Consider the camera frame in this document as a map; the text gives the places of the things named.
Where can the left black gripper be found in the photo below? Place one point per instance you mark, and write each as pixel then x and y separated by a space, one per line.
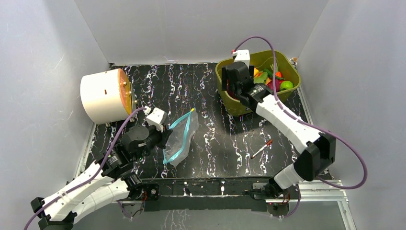
pixel 164 135

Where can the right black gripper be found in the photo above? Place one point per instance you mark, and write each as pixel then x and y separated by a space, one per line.
pixel 234 80

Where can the clear zip top bag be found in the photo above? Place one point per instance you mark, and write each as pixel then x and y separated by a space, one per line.
pixel 179 142

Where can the green toy leaf vegetable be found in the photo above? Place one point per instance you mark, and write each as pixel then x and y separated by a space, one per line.
pixel 261 77

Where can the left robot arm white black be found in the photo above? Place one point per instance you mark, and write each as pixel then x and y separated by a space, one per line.
pixel 110 178

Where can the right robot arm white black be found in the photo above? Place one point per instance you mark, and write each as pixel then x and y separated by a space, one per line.
pixel 317 149

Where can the yellow toy bell pepper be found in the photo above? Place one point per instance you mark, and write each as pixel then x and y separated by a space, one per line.
pixel 256 73

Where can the orange toy carrot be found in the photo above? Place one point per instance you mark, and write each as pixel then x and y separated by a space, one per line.
pixel 274 68

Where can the lime green toy fruit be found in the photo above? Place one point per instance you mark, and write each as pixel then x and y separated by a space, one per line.
pixel 285 85

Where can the olive green plastic bin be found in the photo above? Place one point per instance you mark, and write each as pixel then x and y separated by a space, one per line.
pixel 260 60

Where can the white cylindrical appliance orange lid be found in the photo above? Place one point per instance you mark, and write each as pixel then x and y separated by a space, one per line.
pixel 107 96

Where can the red white marker pen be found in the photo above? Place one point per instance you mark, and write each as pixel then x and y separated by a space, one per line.
pixel 266 145

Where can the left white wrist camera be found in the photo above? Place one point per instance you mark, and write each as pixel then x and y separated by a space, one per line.
pixel 157 118

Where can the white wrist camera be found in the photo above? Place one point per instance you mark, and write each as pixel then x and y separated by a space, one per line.
pixel 241 56
pixel 157 118

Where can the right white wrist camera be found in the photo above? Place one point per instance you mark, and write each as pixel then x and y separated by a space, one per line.
pixel 241 56

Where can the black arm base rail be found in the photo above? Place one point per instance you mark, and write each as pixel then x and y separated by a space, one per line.
pixel 218 193

